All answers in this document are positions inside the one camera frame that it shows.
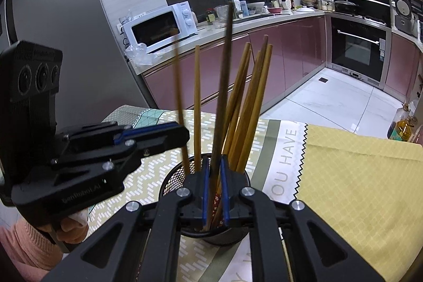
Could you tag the patterned tablecloth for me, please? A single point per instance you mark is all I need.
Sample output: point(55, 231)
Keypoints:
point(347, 186)

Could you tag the yellow oil bottle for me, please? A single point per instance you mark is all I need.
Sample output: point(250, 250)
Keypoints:
point(401, 130)

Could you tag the grey rice cooker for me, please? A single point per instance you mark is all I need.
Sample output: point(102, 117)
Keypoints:
point(404, 14)

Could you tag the light bamboo chopstick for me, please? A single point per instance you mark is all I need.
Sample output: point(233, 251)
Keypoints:
point(180, 103)

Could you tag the built-in black oven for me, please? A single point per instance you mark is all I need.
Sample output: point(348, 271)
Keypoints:
point(357, 50)

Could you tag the dark brown chopstick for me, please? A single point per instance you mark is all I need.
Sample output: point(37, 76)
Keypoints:
point(224, 70)

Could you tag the bunch of bamboo chopsticks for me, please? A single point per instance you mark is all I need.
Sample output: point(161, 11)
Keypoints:
point(254, 97)

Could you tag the person's left hand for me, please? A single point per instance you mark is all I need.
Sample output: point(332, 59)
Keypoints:
point(72, 230)

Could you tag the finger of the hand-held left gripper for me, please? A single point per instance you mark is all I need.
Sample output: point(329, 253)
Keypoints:
point(148, 130)
point(162, 141)

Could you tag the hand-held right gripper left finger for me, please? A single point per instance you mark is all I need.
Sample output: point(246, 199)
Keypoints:
point(205, 189)

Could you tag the clear plastic bag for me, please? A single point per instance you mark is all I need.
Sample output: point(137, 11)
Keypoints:
point(138, 54)

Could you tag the black wok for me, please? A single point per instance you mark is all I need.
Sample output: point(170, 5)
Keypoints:
point(345, 6)

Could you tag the pink kitchen cabinets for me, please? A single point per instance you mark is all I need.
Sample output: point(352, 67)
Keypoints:
point(281, 54)

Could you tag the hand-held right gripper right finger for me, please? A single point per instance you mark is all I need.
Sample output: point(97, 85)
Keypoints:
point(225, 189)

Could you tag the black mesh utensil holder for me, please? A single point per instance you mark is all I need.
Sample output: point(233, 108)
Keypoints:
point(172, 179)

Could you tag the white microwave oven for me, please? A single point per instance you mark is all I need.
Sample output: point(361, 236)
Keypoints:
point(155, 27)

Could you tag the grey refrigerator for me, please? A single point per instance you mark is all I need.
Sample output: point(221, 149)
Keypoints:
point(66, 21)

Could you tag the pink bowl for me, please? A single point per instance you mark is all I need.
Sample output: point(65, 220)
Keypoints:
point(273, 10)

